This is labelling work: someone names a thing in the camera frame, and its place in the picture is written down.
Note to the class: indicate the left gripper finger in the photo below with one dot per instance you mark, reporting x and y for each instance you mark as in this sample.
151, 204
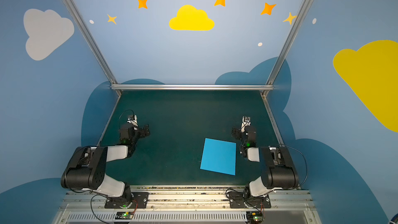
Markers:
146, 127
141, 133

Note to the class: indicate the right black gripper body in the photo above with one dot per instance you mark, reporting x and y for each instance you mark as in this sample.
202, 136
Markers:
239, 134

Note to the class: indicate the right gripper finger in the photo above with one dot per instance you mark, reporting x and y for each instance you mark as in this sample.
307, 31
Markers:
240, 136
235, 132

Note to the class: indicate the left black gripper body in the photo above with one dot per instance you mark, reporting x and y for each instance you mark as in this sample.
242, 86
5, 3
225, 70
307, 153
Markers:
140, 131

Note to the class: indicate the blue square paper sheet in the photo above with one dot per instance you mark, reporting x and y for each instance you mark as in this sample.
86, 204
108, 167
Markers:
219, 156

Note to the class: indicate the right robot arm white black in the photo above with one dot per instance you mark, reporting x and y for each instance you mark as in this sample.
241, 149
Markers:
277, 170

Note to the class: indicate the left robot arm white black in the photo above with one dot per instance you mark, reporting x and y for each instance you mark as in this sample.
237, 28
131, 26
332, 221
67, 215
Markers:
86, 170

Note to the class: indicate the back horizontal aluminium bar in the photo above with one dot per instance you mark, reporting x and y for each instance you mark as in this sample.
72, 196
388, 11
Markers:
131, 87

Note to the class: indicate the right green circuit board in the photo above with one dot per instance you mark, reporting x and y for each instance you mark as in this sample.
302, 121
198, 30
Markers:
254, 217

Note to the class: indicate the green circuit board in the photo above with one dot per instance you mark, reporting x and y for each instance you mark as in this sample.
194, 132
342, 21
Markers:
124, 215
254, 217

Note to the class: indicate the left green circuit board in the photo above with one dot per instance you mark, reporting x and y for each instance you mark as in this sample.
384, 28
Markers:
124, 215

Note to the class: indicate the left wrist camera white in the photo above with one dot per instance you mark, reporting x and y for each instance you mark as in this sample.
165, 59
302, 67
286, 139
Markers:
132, 119

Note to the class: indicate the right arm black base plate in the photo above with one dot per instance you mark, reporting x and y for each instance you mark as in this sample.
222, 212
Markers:
237, 200

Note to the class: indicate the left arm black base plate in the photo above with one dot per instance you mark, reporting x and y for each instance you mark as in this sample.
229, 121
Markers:
130, 201

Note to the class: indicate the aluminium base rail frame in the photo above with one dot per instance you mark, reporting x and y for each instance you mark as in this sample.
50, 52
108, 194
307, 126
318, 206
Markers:
189, 204

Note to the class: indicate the left slanted aluminium post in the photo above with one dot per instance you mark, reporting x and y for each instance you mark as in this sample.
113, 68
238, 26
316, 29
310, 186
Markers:
78, 19

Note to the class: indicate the slanted aluminium post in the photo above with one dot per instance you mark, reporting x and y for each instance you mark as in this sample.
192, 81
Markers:
301, 14
78, 19

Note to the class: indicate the right slanted aluminium post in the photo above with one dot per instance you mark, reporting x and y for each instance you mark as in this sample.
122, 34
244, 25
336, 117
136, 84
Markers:
301, 14

